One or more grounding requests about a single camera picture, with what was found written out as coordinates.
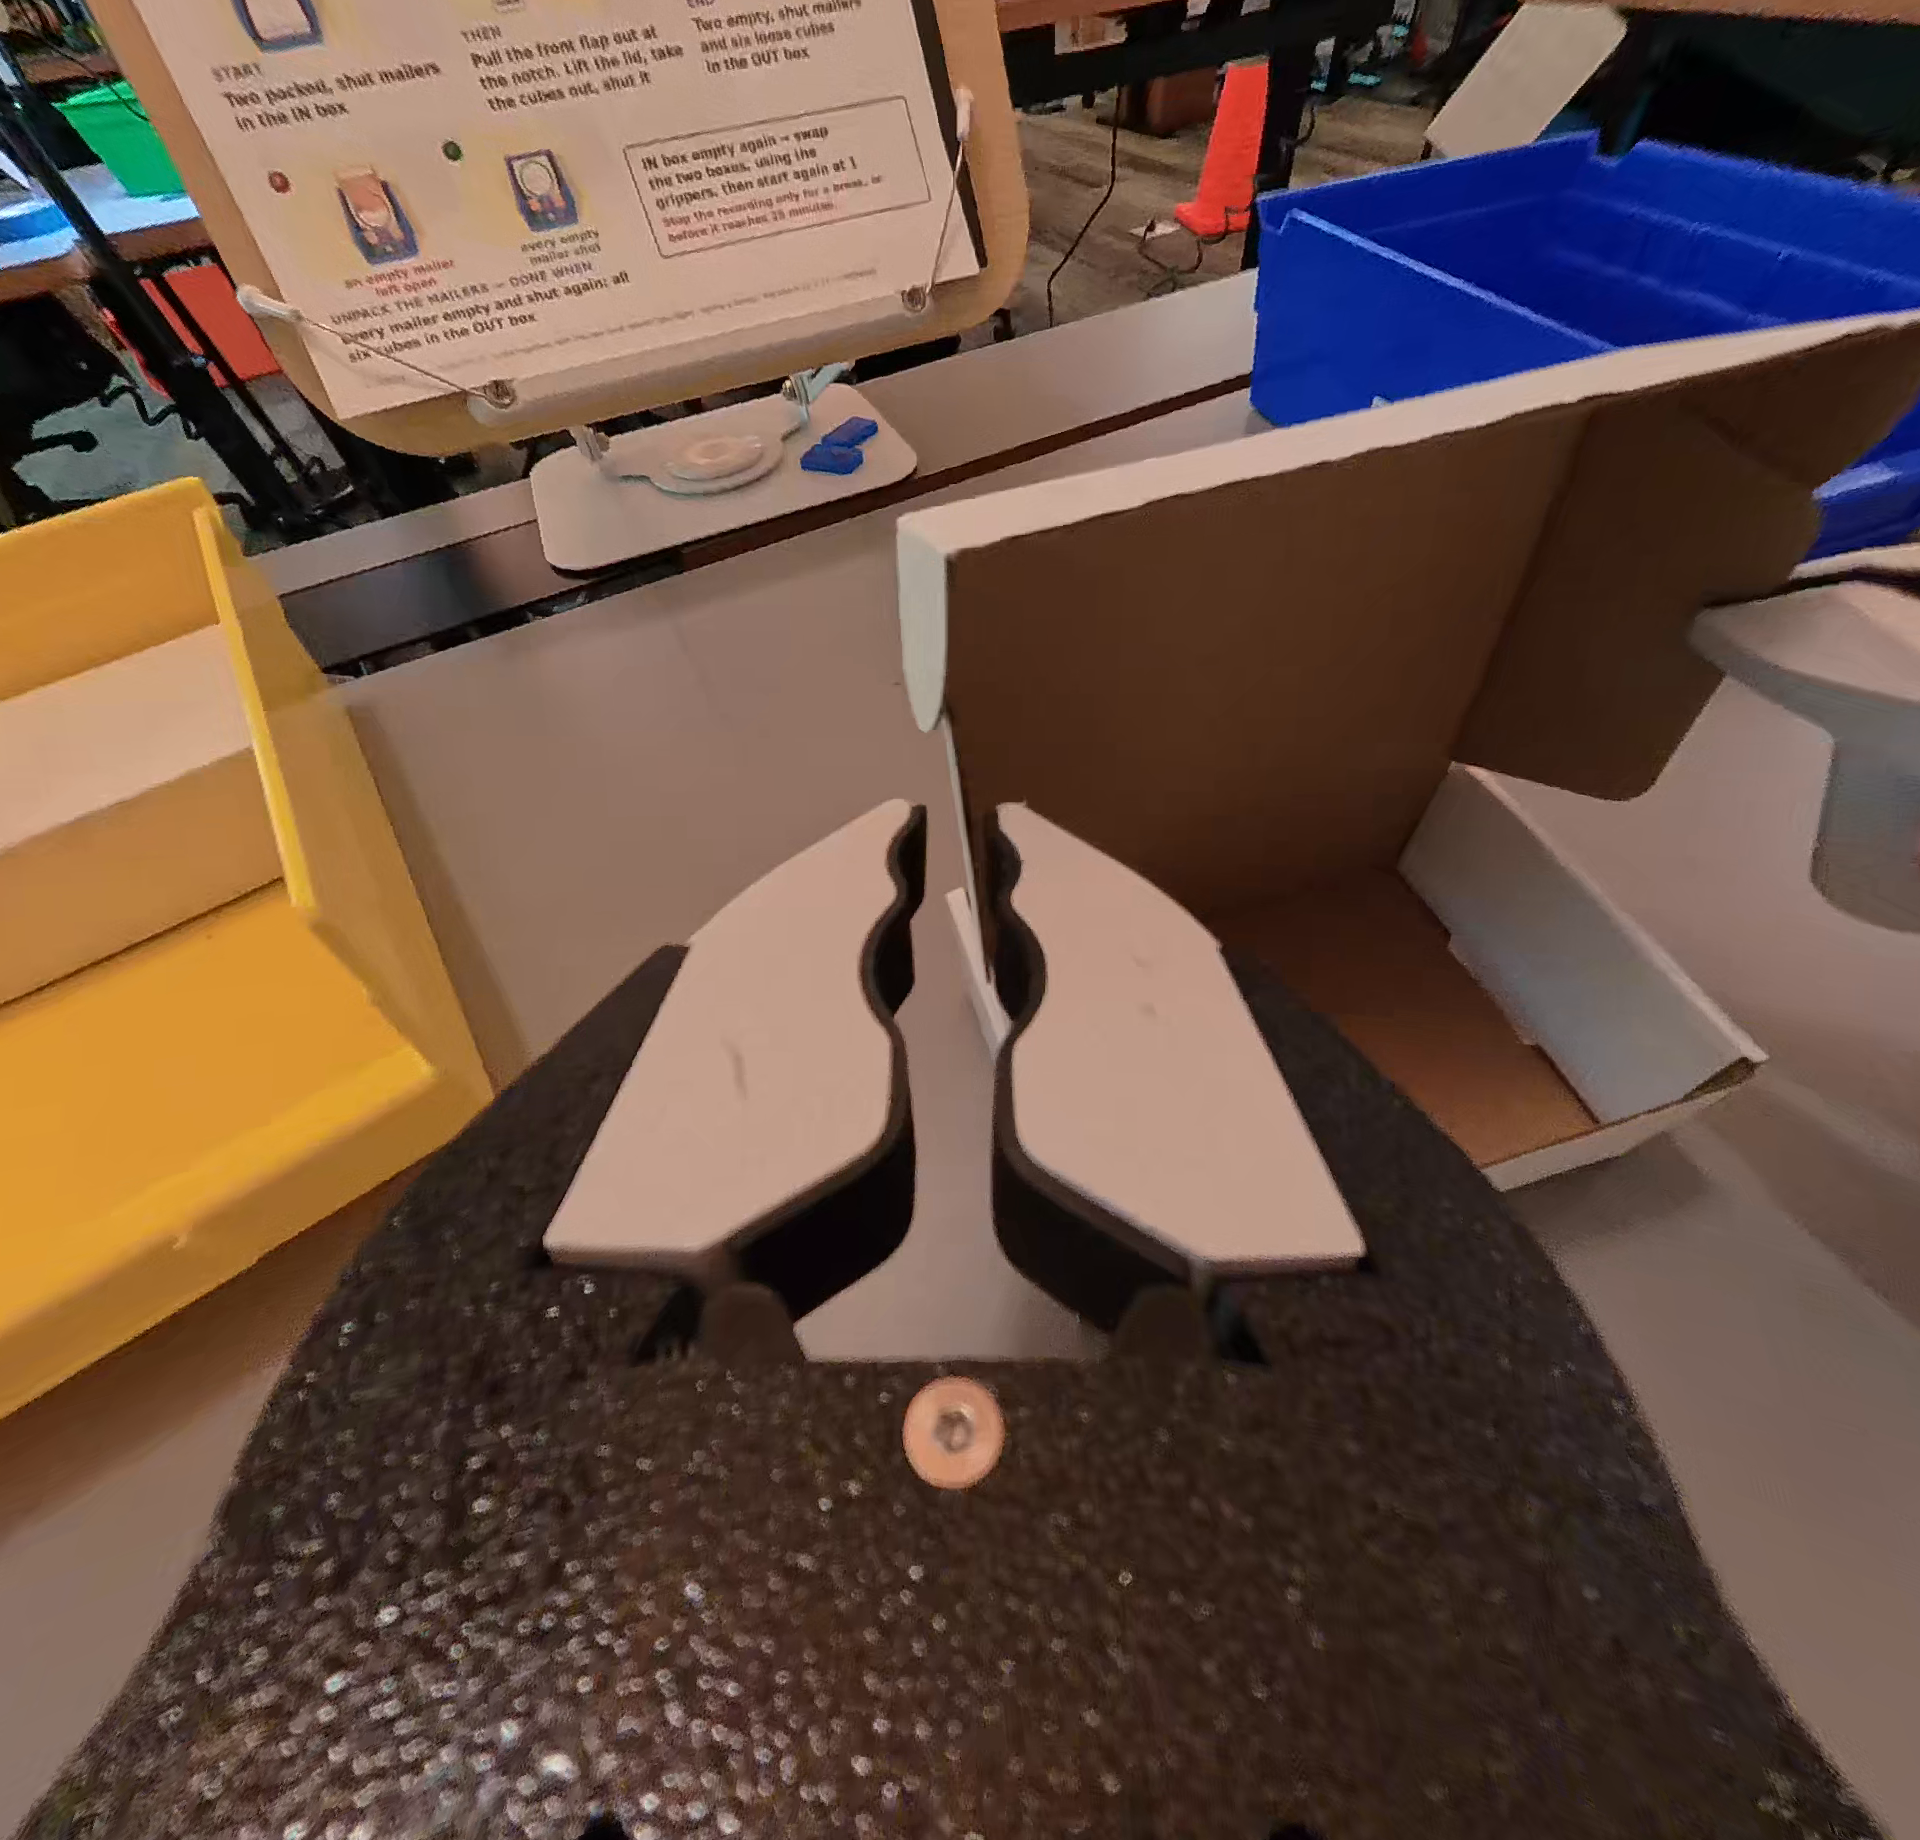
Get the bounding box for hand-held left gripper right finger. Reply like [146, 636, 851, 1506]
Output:
[981, 802, 1368, 1333]

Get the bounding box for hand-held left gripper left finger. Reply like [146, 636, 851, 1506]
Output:
[542, 800, 930, 1325]

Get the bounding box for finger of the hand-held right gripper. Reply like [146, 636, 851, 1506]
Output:
[1807, 737, 1920, 934]
[1692, 576, 1920, 741]

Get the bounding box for white cardboard mailer box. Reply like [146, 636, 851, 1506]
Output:
[0, 626, 324, 1005]
[898, 314, 1920, 1194]

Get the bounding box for blue plastic bin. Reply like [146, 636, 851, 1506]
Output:
[1252, 132, 1920, 560]

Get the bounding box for yellow plastic bin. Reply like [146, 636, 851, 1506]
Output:
[0, 478, 498, 1423]

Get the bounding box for white panel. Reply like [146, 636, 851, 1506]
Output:
[1425, 0, 1628, 164]

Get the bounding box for orange traffic cone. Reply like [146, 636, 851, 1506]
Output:
[1175, 59, 1268, 239]

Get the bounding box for printed instruction sheet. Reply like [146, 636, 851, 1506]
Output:
[90, 0, 984, 424]

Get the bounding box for wooden display board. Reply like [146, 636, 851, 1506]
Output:
[44, 0, 1033, 456]

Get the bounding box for green plastic bin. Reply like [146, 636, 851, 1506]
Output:
[58, 81, 188, 200]

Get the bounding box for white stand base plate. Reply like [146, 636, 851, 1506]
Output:
[527, 404, 920, 576]

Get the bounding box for black cable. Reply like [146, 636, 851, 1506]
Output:
[1041, 116, 1130, 328]

